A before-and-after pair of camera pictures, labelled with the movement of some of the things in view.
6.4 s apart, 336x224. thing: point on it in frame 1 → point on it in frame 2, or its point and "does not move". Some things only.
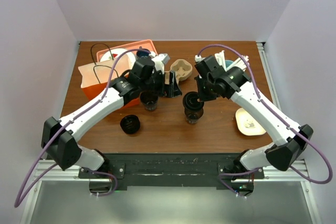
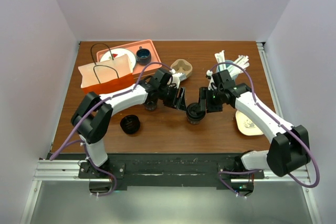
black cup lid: (191, 101) → (193, 111)
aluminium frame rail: (268, 74) does not move
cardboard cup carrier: (182, 68) does not move
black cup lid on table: (130, 124) does not move
